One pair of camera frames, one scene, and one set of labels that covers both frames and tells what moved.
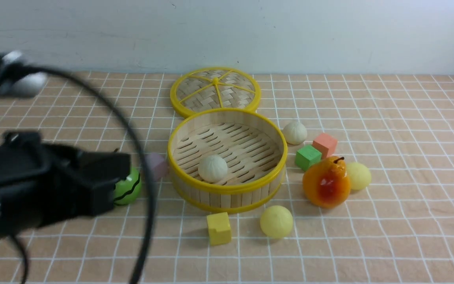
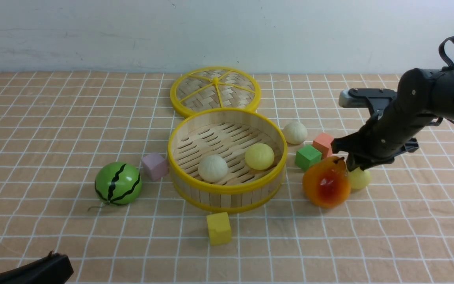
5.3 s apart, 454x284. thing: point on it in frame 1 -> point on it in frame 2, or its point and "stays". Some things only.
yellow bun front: x=276 y=221 -> x=259 y=156
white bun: x=294 y=133 stays
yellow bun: x=360 y=175 stays
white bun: x=213 y=169 stays
